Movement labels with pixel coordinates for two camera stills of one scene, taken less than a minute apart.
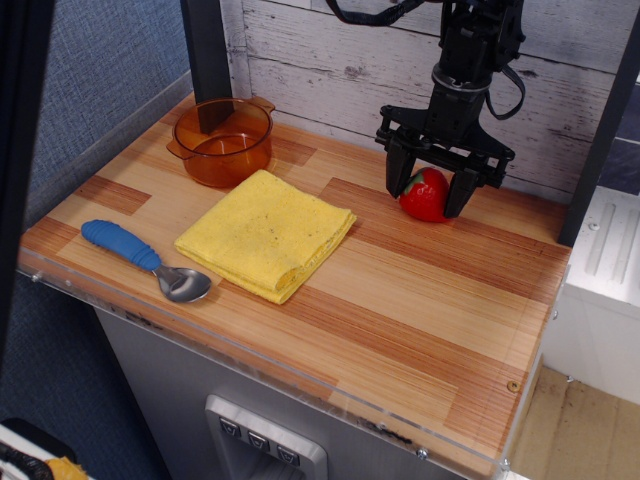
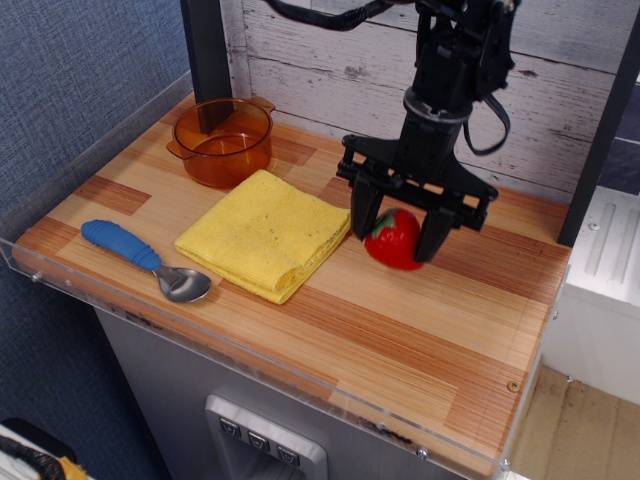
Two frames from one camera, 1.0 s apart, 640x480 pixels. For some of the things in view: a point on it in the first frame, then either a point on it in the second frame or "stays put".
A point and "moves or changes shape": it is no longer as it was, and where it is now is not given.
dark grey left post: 208,61 stays put
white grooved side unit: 593,339 stays put
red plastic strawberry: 425,195 moves or changes shape
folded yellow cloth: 266,233 stays put
